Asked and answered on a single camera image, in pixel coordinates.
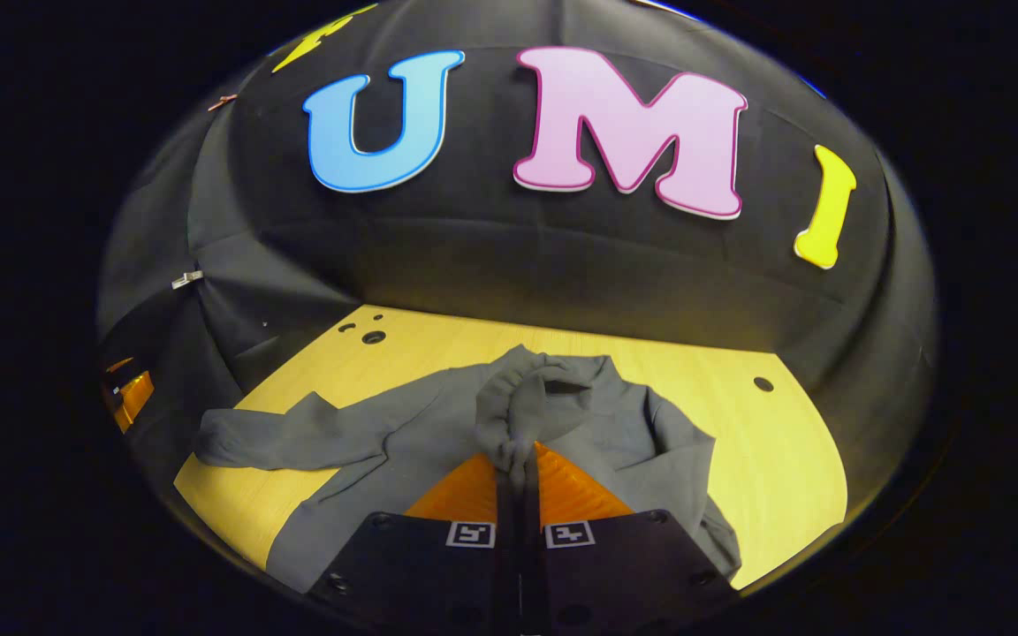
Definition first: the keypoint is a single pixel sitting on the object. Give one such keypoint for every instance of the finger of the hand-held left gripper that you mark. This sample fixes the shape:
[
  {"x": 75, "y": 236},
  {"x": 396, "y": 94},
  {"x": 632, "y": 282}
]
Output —
[{"x": 133, "y": 397}]

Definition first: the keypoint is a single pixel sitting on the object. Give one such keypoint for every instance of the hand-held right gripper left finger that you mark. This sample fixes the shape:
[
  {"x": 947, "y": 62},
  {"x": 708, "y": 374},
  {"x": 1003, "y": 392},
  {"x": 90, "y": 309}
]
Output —
[{"x": 506, "y": 534}]

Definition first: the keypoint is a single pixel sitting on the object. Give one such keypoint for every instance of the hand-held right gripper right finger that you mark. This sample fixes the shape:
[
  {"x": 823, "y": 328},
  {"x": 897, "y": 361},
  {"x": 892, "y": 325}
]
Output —
[{"x": 532, "y": 534}]

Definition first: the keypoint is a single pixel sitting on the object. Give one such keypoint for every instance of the gray button shirt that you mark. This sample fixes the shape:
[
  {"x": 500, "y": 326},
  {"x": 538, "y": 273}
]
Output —
[{"x": 403, "y": 424}]

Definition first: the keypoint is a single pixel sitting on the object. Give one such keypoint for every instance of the small white clip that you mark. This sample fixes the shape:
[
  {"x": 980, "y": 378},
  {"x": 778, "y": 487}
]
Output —
[{"x": 187, "y": 279}]

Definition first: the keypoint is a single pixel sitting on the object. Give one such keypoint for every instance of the black backdrop cloth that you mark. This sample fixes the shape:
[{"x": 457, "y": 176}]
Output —
[{"x": 562, "y": 265}]

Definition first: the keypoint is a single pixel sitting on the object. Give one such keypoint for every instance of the small red clip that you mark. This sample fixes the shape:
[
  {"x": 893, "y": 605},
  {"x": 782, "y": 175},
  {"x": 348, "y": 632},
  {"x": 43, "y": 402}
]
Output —
[{"x": 222, "y": 102}]

